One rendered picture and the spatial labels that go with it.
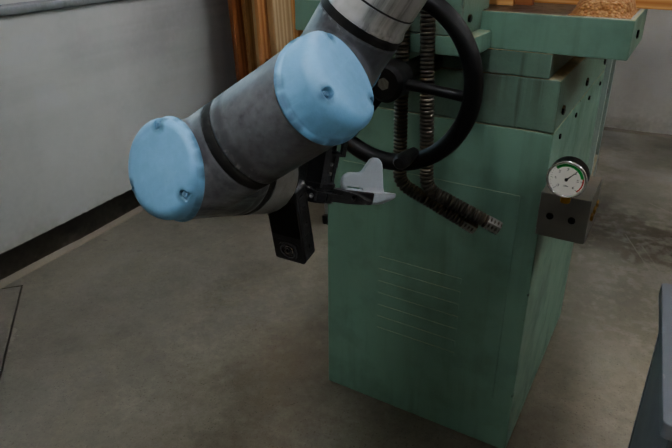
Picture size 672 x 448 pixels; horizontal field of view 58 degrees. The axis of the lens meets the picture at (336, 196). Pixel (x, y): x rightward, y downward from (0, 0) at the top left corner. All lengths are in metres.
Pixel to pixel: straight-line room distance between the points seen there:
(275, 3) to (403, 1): 2.02
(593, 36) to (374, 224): 0.55
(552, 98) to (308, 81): 0.65
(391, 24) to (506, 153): 0.55
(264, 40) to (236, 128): 2.09
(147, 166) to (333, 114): 0.18
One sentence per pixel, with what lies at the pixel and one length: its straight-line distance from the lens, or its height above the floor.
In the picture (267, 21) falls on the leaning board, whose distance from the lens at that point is 2.60.
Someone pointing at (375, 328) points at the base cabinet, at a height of 0.20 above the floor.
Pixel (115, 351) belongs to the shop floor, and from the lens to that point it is 1.75.
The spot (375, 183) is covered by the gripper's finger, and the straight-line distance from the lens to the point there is 0.77.
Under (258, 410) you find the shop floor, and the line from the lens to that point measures 1.50.
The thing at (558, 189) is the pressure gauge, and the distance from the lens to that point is 1.03.
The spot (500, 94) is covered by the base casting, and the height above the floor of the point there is 0.77.
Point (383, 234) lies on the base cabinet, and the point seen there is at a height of 0.44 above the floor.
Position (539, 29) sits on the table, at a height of 0.88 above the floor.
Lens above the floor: 1.02
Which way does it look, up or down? 24 degrees down
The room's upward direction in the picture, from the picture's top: straight up
